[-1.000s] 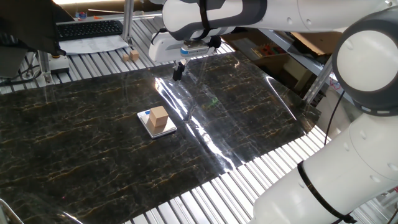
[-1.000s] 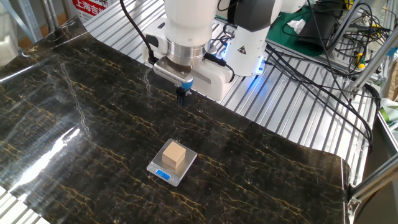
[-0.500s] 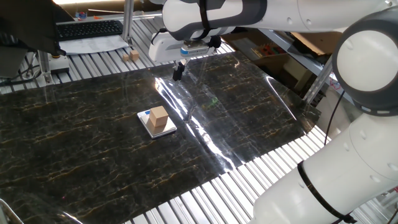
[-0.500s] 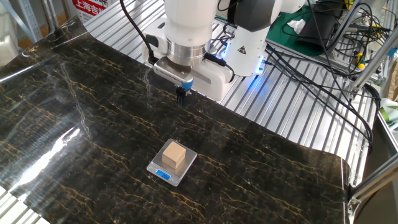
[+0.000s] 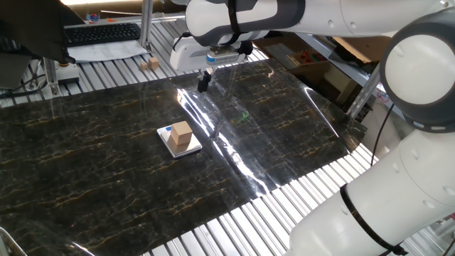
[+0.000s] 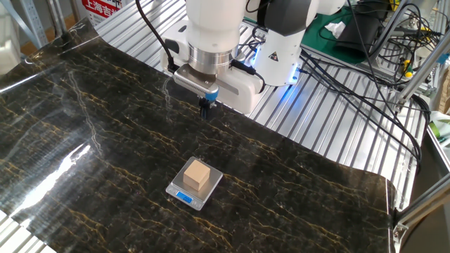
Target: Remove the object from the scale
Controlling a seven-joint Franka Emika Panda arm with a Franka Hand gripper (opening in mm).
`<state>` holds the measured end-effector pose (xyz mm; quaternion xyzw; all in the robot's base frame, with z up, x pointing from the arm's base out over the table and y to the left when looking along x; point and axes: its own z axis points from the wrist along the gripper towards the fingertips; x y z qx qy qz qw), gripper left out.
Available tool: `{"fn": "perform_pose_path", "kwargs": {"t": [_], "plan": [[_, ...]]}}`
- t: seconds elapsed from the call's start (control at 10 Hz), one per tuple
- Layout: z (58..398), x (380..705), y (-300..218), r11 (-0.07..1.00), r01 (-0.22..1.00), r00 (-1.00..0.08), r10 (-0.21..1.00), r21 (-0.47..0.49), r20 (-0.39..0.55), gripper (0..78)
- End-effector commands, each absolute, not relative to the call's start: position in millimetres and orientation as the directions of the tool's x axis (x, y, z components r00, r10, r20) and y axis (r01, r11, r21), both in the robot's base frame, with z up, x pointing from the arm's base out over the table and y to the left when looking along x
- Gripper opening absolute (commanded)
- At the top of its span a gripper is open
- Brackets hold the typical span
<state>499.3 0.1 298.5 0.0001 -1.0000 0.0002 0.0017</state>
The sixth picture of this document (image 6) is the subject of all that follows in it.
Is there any silver digital pocket scale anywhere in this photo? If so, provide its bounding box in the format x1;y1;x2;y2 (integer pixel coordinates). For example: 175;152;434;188
165;156;224;212

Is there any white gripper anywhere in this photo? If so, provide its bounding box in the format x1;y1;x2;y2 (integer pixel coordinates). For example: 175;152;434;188
160;20;265;119

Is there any crumpled white paper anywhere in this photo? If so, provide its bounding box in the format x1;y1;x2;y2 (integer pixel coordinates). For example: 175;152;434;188
323;20;347;39

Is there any thick black table cable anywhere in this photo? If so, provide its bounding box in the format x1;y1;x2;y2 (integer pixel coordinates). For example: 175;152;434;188
300;48;423;173

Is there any grey slotted shelf upright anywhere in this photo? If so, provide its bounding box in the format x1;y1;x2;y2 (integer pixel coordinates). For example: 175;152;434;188
19;0;49;48

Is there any green cutting mat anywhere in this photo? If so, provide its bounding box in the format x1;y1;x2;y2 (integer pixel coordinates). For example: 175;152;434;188
242;0;398;66

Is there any black marble pattern mat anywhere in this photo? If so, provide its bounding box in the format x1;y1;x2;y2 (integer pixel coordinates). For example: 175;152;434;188
0;17;397;253

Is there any grey metal pole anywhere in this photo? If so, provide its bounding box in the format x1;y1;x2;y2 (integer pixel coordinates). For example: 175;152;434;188
45;0;70;39

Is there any white box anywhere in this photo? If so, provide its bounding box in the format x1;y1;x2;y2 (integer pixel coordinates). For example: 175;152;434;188
0;3;22;74

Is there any aluminium frame post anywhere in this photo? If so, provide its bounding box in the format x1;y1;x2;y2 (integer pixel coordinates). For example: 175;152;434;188
392;33;450;113
367;0;428;70

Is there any thin black cable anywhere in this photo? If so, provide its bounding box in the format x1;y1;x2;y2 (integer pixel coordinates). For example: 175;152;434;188
346;0;423;166

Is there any red white printed sign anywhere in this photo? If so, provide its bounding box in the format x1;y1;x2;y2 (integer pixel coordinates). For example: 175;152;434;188
81;0;124;27

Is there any black pouch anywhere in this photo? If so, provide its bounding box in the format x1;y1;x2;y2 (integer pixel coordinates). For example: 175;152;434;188
333;13;384;60

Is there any aluminium frame profile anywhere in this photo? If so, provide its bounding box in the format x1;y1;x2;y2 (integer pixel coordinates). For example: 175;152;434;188
392;171;450;247

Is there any light wooden cube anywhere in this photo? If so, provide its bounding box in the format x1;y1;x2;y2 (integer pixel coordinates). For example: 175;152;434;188
182;160;212;192

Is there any yellow handled screwdriver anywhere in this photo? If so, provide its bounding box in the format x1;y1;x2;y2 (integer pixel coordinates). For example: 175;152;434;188
400;58;414;79

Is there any green white bag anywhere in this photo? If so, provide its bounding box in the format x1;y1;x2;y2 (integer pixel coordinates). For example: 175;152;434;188
428;110;450;148

